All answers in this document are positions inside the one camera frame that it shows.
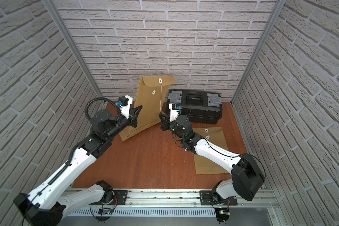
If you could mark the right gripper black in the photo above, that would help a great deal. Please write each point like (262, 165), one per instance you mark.
(165, 122)

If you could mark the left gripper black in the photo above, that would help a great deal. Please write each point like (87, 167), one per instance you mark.
(131, 117)

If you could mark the brown kraft file bag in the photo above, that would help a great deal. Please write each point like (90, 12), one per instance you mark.
(208, 164)
(151, 94)

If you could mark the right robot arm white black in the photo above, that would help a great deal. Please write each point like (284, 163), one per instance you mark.
(246, 176)

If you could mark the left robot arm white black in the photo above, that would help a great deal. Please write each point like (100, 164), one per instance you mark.
(45, 205)

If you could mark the black grey plastic toolbox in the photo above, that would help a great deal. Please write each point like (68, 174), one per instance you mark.
(199, 106)

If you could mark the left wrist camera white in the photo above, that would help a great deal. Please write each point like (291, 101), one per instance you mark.
(124, 103)

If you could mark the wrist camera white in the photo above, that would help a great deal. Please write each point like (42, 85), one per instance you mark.
(174, 111)
(124, 103)

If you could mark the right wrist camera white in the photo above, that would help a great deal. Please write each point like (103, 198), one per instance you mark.
(174, 111)

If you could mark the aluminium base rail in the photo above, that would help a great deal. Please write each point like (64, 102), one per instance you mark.
(189, 198)

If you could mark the left aluminium corner post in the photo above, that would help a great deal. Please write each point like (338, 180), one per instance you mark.
(54, 12)

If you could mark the aluminium corner post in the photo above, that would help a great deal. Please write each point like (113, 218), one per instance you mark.
(54, 12)
(259, 47)

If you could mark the right aluminium corner post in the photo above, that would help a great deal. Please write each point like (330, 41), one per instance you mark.
(259, 47)

